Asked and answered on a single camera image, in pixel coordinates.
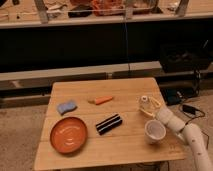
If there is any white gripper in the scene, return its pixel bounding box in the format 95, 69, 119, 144
140, 97, 178, 129

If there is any clear plastic bottle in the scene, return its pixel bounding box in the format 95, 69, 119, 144
139, 96, 156, 113

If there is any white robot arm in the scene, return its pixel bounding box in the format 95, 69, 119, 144
139, 95, 213, 171

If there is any white paper cup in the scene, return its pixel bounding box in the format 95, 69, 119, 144
144, 120, 166, 144

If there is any black white striped block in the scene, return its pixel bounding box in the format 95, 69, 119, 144
96, 114, 123, 135

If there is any orange toy carrot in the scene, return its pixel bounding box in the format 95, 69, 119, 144
87, 96, 114, 105

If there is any wooden table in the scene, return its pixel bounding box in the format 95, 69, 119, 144
34, 78, 185, 171

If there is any black box on shelf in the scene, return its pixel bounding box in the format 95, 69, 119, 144
159, 43, 211, 73

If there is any blue sponge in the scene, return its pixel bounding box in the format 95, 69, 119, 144
57, 101, 77, 115

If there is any orange plate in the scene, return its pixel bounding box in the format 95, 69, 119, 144
50, 117, 88, 154

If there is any black power adapter with cable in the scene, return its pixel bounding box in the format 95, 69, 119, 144
179, 98, 206, 123

